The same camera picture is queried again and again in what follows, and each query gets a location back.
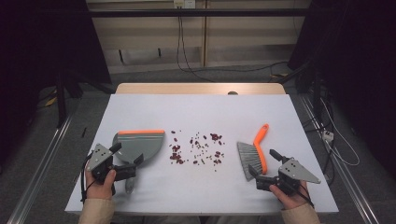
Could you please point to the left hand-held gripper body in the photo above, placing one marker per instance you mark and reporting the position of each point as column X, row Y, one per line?
column 100, row 157

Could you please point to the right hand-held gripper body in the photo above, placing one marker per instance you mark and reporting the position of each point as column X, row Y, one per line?
column 297, row 171

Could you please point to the grey dustpan with orange lip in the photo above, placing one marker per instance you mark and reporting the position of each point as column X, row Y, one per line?
column 140, row 146

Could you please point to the orange brush with grey bristles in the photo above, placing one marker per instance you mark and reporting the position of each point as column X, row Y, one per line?
column 249, row 155

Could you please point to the red and green beans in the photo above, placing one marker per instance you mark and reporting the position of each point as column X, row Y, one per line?
column 214, row 136

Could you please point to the person's right hand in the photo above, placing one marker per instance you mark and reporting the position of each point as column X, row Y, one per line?
column 292, row 200

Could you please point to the person's left hand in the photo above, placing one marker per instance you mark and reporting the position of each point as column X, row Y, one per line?
column 99, row 190

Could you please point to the white power adapter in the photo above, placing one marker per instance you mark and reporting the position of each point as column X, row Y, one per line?
column 328, row 135

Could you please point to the black metal stand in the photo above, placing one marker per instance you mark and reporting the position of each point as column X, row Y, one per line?
column 61, row 99

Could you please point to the white board sheet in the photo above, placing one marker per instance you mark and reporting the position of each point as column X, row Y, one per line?
column 199, row 112

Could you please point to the wooden table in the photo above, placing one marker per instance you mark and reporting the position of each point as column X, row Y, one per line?
column 186, row 88

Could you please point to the black curtain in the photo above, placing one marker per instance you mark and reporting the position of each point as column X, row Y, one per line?
column 46, row 40
column 358, row 46

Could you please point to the black horizontal bar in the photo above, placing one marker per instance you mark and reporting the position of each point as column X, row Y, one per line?
column 199, row 12

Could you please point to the aluminium floor rail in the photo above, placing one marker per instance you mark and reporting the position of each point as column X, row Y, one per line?
column 40, row 168
column 342, row 168

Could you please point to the white wall socket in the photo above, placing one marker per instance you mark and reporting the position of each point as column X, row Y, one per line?
column 184, row 3

